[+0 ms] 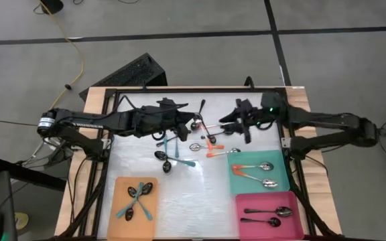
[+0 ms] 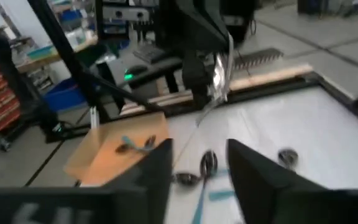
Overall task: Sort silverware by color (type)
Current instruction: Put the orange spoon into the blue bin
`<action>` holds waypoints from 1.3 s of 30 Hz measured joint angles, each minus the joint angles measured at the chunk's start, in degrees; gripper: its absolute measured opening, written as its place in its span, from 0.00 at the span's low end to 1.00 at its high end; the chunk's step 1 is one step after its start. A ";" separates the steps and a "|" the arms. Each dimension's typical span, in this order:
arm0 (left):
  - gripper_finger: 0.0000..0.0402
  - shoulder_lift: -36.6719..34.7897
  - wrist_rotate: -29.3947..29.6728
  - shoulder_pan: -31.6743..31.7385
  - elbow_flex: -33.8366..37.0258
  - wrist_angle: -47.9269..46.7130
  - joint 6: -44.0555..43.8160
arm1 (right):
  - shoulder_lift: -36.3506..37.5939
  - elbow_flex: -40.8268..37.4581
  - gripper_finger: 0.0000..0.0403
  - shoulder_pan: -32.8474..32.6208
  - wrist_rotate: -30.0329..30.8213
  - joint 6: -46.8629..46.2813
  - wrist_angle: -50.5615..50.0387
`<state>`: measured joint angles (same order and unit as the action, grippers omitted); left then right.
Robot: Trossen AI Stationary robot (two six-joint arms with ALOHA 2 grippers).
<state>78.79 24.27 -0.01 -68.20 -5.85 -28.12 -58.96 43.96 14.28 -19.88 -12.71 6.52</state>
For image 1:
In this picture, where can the black floor bar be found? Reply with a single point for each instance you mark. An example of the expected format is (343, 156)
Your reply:
(29, 174)

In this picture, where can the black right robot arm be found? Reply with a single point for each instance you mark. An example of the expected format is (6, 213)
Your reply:
(330, 120)

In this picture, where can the black round base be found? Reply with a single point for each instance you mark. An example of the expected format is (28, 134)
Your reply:
(52, 6)

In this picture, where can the black computer tower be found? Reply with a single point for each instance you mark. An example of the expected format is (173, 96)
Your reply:
(129, 75)

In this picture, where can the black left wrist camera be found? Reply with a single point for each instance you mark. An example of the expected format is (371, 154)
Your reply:
(169, 104)

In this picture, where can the yellow tape roll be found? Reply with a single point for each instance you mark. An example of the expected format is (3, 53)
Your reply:
(22, 221)

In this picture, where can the pink plastic tray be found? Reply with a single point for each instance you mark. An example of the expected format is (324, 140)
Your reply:
(266, 232)

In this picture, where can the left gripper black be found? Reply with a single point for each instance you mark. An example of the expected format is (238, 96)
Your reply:
(159, 120)

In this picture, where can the teal plastic tray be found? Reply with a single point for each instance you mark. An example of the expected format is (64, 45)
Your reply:
(246, 187)

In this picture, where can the all black spoon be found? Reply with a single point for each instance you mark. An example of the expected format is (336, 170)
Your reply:
(212, 140)
(214, 134)
(163, 143)
(274, 222)
(283, 211)

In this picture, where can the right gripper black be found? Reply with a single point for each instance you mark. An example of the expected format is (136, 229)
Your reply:
(256, 117)

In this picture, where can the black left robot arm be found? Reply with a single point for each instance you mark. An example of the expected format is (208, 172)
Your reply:
(89, 120)

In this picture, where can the orange plastic tray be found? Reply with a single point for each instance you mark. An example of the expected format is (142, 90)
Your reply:
(126, 231)

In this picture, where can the black metal table frame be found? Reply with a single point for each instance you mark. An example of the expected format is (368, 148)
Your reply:
(196, 90)

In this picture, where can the black camera mount clip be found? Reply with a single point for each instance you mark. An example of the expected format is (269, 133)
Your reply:
(249, 83)

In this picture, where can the white glossy table mat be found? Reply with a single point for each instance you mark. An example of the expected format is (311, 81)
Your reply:
(193, 201)

